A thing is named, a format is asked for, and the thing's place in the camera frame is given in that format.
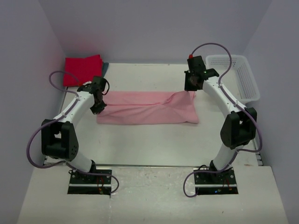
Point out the pink t shirt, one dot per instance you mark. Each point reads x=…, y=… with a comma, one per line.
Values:
x=148, y=108

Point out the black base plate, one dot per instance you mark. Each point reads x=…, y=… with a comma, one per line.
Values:
x=216, y=184
x=81, y=184

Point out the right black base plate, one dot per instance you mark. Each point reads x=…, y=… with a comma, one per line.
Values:
x=216, y=184

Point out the folded teal t shirt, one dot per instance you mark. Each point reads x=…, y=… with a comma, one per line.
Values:
x=105, y=67

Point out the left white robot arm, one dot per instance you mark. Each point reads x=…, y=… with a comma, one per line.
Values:
x=58, y=136

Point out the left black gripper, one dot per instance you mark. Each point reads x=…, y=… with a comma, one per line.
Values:
x=98, y=106

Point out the white plastic basket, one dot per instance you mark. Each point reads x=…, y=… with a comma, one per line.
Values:
x=239, y=80

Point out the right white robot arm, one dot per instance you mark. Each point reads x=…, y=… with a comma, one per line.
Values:
x=238, y=128

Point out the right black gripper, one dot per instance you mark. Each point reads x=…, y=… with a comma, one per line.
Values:
x=191, y=83

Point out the folded red t shirt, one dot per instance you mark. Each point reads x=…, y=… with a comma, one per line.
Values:
x=84, y=69

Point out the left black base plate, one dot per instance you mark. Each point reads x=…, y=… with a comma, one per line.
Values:
x=81, y=184

